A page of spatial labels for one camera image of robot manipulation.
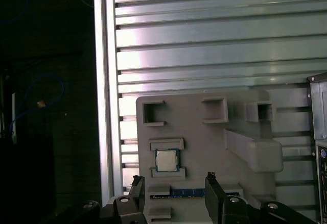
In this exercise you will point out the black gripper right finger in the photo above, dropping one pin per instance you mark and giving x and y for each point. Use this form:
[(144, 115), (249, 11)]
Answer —
[(224, 211)]

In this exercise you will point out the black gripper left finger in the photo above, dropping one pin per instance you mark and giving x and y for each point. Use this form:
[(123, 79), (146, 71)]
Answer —
[(127, 211)]

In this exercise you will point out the silver CPU chip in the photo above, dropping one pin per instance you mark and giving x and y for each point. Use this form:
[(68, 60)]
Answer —
[(167, 160)]

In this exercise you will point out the blue RAM stick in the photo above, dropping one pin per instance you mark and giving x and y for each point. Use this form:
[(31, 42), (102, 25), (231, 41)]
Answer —
[(189, 193)]

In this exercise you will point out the grey parts rack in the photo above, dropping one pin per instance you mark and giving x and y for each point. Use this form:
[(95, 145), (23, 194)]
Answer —
[(204, 145)]

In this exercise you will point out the black PC case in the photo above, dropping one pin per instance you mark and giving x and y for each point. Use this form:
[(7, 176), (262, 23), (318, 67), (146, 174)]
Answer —
[(319, 106)]

